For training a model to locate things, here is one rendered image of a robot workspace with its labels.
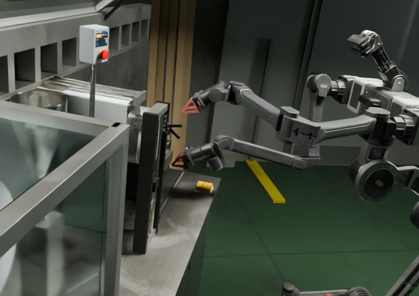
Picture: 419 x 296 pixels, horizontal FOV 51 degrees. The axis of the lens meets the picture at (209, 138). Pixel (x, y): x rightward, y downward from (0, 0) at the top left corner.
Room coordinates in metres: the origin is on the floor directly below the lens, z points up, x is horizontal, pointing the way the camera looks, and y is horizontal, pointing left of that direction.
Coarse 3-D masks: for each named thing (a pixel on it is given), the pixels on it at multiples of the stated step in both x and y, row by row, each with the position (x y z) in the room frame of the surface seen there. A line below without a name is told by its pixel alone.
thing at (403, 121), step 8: (408, 112) 1.58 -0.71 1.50; (392, 120) 1.56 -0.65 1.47; (400, 120) 1.54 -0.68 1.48; (408, 120) 1.54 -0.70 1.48; (416, 120) 1.53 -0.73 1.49; (400, 128) 1.52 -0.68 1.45; (408, 128) 1.52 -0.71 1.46; (416, 128) 1.53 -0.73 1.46; (400, 136) 1.54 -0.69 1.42; (408, 136) 1.54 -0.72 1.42; (408, 144) 1.53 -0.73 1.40
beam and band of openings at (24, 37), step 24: (24, 24) 1.44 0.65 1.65; (48, 24) 1.55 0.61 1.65; (72, 24) 1.73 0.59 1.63; (120, 24) 2.23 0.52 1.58; (144, 24) 2.68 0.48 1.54; (0, 48) 1.29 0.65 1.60; (24, 48) 1.41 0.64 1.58; (48, 48) 1.63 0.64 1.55; (72, 48) 1.78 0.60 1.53; (120, 48) 2.26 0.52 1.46; (0, 72) 1.33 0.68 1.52; (24, 72) 1.48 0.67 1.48; (48, 72) 1.62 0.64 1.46; (0, 96) 1.28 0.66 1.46
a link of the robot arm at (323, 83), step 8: (320, 80) 1.97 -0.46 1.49; (328, 80) 1.99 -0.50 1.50; (320, 88) 1.97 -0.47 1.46; (328, 88) 1.98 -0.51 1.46; (312, 96) 1.99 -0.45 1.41; (320, 96) 1.96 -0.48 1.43; (312, 104) 1.98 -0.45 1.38; (320, 104) 1.98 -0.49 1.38; (312, 112) 1.97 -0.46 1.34; (320, 112) 1.97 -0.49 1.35; (312, 120) 1.95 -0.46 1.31; (320, 120) 1.96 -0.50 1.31; (304, 152) 1.95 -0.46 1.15; (312, 152) 1.92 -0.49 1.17; (304, 160) 1.89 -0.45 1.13; (312, 160) 1.90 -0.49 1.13; (296, 168) 1.88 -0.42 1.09
